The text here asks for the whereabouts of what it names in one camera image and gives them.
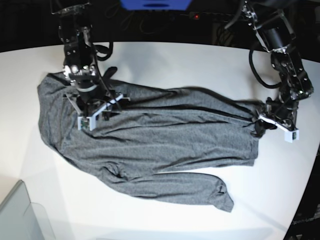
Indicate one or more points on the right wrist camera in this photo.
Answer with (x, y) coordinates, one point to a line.
(86, 123)

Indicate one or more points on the grey long-sleeve shirt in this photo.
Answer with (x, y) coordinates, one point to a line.
(153, 147)

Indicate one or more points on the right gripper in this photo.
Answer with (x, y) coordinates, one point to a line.
(100, 102)

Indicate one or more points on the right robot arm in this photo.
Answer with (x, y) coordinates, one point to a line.
(81, 55)

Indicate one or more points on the translucent plastic box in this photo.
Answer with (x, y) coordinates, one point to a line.
(22, 219)

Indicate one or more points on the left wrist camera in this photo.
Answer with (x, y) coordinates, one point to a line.
(291, 135)

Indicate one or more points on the black power strip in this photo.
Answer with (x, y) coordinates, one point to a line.
(215, 16)

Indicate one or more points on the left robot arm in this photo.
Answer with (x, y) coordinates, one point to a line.
(277, 37)

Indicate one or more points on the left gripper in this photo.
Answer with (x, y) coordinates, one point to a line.
(278, 113)

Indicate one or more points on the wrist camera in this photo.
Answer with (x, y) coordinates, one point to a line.
(291, 135)
(86, 123)

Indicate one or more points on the blue bin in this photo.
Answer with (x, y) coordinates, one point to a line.
(142, 5)

